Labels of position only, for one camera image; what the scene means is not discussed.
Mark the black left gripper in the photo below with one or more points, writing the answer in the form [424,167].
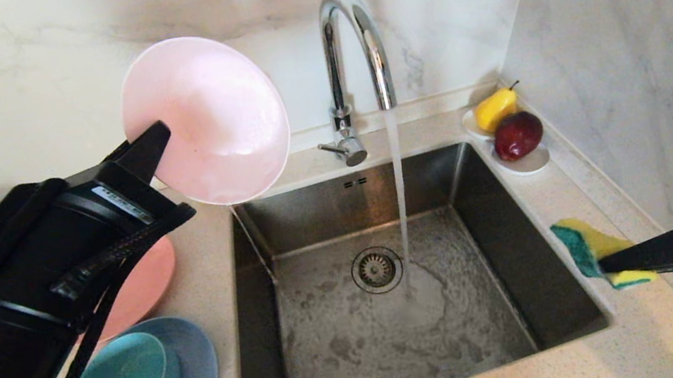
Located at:
[73,228]

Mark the light pink bowl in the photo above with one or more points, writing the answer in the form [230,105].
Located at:
[212,114]

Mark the yellow sponge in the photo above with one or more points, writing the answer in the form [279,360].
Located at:
[578,243]

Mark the chrome gooseneck faucet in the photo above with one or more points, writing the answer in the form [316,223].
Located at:
[334,65]

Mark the stainless steel sink basin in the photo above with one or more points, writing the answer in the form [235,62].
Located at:
[354,366]

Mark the salmon pink plate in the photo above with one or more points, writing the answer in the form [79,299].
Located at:
[146,285]

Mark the small white dish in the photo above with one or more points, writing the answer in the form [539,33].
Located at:
[469,126]
[533,164]

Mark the dark red apple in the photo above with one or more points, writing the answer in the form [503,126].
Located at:
[516,135]

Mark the yellow pear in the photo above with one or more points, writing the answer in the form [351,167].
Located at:
[493,110]

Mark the round metal drain strainer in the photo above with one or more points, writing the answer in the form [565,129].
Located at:
[376,270]

